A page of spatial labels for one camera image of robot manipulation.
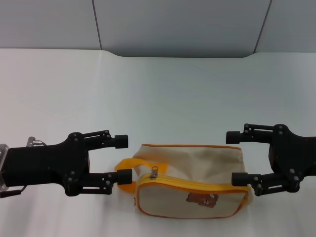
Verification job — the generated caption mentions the beige bear-print food bag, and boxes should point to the beige bear-print food bag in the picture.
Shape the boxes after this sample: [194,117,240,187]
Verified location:
[115,143,254,220]

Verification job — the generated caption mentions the left gripper cable connector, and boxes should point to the left gripper cable connector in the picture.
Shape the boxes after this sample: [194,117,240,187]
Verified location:
[26,136,48,147]

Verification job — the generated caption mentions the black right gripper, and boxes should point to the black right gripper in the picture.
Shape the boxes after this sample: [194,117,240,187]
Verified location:
[225,123,316,197]

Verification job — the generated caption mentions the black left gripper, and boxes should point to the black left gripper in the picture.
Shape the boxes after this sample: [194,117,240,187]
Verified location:
[4,132,91,197]

